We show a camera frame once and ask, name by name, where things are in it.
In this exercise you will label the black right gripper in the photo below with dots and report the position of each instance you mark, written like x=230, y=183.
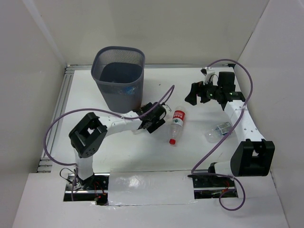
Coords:
x=192, y=97

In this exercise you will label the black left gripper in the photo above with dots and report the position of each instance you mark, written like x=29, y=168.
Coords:
x=156, y=118

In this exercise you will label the blue cap plastic bottle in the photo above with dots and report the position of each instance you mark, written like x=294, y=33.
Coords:
x=130, y=90

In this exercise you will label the crushed blue label bottle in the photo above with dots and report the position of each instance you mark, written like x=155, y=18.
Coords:
x=135, y=132

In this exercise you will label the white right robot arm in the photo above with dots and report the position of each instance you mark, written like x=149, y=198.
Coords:
x=254, y=154

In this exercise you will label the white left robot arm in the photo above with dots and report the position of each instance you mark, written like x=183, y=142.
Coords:
x=87, y=136

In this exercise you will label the grey mesh waste bin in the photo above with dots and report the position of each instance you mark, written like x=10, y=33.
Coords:
x=115, y=67

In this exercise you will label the red label water bottle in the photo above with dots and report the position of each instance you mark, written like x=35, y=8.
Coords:
x=176, y=126

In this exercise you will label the squashed clear blue-label bottle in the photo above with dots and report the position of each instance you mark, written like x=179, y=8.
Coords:
x=218, y=132

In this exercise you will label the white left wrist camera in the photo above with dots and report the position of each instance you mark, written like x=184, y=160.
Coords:
x=167, y=108

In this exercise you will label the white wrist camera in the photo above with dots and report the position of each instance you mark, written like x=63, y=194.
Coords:
x=167, y=108
x=209, y=73

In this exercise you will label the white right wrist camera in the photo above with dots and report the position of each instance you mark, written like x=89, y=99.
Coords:
x=209, y=73

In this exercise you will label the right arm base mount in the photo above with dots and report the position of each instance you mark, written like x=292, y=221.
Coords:
x=211, y=187

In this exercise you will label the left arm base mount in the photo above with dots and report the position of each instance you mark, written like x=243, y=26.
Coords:
x=95, y=190

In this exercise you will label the aluminium frame rail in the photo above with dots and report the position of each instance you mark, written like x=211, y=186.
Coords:
x=126, y=152

